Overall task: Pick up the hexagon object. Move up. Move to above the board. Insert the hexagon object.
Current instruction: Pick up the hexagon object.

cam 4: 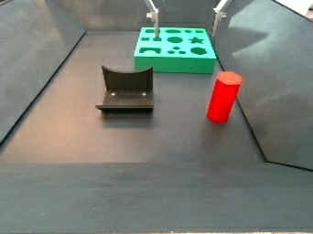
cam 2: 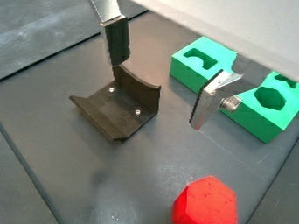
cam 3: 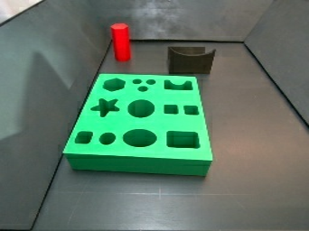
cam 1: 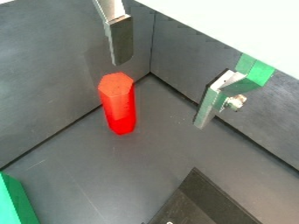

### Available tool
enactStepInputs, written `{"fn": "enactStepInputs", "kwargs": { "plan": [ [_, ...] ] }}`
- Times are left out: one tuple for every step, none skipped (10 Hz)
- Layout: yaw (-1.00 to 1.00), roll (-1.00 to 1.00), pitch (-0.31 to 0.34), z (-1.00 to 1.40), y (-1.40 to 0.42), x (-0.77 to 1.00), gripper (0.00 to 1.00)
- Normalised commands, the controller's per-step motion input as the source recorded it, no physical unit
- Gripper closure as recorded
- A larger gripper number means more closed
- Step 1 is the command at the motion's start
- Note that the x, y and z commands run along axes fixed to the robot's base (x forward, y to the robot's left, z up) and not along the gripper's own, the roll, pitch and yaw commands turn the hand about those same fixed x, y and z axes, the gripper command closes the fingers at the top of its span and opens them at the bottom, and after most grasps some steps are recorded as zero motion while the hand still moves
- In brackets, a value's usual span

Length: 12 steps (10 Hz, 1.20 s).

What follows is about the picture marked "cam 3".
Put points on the green shape sorting board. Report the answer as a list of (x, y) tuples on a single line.
[(142, 125)]

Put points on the black curved bracket stand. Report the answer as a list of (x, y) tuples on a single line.
[(190, 60)]

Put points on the red hexagonal prism peg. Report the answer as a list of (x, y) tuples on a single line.
[(120, 41)]

